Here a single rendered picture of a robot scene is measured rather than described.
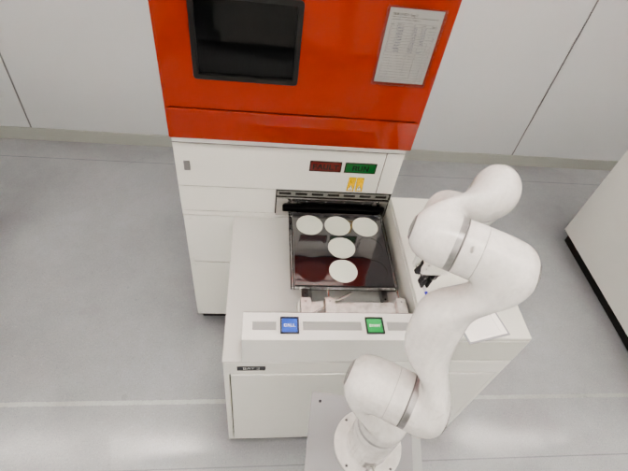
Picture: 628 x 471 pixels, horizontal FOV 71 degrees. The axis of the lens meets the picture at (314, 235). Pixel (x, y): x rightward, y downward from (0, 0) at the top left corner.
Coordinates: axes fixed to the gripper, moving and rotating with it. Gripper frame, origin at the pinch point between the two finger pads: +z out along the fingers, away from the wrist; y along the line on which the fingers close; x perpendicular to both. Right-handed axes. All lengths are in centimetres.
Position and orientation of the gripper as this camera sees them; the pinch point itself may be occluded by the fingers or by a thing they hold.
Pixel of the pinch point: (424, 279)
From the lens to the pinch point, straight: 143.2
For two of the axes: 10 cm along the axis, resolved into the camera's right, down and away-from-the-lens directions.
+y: -9.6, -0.3, -2.7
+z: -2.3, 6.5, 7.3
